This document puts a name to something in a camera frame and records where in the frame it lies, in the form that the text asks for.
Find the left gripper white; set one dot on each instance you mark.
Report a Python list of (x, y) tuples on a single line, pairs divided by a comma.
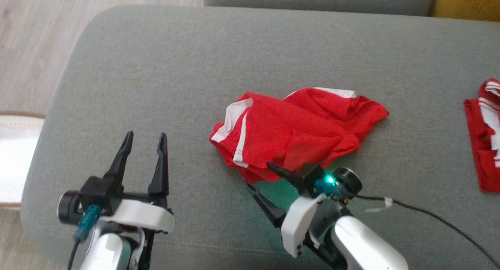
[(144, 215)]

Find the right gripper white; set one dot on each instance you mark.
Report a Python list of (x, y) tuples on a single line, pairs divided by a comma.
[(299, 223)]

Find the red shorts white side stripes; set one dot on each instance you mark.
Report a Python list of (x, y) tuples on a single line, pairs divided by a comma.
[(297, 129)]

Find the red white sports jersey shirt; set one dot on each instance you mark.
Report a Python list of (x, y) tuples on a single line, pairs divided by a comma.
[(482, 152)]

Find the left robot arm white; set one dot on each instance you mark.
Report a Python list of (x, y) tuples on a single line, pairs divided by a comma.
[(107, 252)]

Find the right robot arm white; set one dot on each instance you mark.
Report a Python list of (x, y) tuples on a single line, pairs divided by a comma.
[(363, 246)]

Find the grey sofa seat cushion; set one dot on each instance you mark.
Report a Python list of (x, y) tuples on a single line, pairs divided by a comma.
[(273, 59)]

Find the grey sofa back cushion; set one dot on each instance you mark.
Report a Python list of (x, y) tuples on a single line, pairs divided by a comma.
[(312, 0)]

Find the yellow sofa cushion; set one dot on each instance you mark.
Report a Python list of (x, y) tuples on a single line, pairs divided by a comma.
[(468, 2)]

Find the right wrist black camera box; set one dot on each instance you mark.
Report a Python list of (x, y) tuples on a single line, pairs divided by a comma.
[(310, 176)]

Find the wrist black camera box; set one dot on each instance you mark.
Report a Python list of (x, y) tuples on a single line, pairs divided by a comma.
[(310, 176), (99, 192)]

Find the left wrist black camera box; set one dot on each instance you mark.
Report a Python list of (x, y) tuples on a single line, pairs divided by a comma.
[(99, 192)]

